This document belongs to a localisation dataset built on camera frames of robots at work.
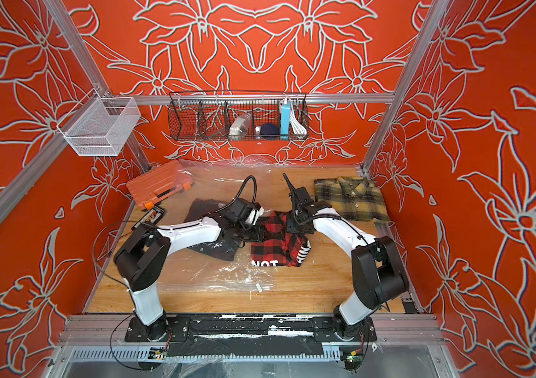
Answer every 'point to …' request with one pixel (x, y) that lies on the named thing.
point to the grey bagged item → (240, 127)
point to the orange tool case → (151, 187)
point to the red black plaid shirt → (279, 246)
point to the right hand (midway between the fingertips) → (286, 227)
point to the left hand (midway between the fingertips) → (270, 235)
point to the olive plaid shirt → (355, 199)
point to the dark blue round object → (269, 131)
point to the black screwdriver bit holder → (151, 217)
